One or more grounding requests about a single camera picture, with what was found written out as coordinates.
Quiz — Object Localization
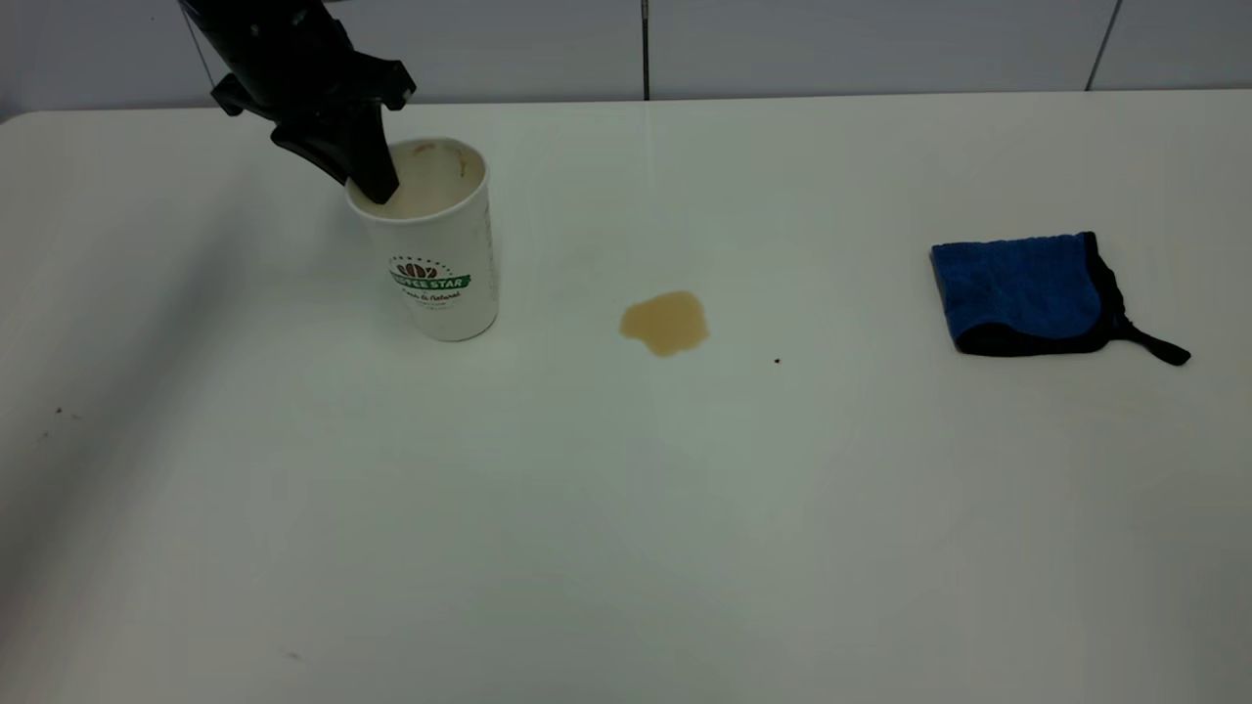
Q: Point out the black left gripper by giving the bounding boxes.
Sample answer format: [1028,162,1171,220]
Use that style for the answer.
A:
[179,0,418,205]

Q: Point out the white paper coffee cup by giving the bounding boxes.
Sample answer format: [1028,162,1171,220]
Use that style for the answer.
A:
[346,137,501,343]

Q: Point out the blue cloth with black trim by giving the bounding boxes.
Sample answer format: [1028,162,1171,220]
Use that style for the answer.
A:
[930,232,1192,368]

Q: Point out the brown coffee spill puddle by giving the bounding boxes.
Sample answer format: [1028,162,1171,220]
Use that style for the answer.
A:
[619,290,710,358]

